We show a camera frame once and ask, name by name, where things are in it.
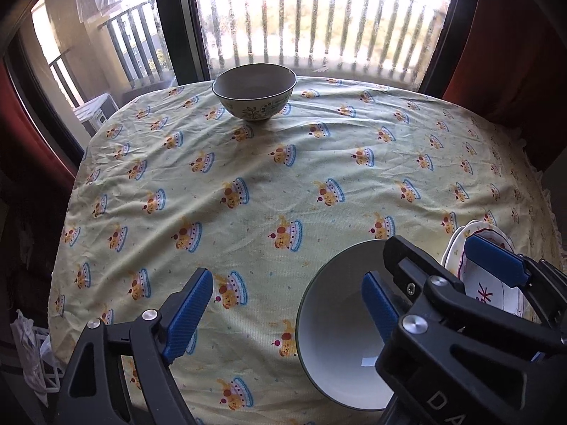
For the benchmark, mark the white balcony unit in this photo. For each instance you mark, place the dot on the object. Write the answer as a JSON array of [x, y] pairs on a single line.
[[95, 113]]

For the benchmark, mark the yellow printed tablecloth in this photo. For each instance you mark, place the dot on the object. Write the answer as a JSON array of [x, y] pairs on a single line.
[[265, 164]]

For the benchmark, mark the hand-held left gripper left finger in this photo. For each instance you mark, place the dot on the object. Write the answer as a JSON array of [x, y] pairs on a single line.
[[188, 314]]

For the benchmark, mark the floral ceramic bowl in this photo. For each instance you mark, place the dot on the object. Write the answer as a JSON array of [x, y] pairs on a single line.
[[252, 93], [336, 318]]

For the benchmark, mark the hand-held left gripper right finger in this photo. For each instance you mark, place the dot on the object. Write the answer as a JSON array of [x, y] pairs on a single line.
[[378, 307]]

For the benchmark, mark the dark window frame post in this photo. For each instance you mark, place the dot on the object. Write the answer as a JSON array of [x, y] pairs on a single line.
[[177, 17]]

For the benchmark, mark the dark side balcony railing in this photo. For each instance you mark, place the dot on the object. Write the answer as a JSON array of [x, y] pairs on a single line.
[[128, 44]]

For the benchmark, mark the purple-rimmed white dish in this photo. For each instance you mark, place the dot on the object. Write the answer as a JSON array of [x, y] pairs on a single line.
[[487, 294]]

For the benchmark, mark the crumpled plastic bag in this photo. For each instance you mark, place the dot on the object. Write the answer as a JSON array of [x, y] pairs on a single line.
[[24, 332]]

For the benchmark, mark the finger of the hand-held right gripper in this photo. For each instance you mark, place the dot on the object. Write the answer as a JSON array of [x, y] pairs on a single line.
[[496, 259], [425, 301]]

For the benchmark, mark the scalloped yellow-flower plate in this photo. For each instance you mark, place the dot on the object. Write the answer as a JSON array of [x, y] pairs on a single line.
[[456, 256]]

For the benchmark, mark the large beaded yellow-flower plate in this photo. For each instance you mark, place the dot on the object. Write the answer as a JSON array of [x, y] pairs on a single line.
[[447, 250]]

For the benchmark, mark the red curtain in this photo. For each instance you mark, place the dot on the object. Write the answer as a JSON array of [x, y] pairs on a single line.
[[26, 133], [509, 53]]

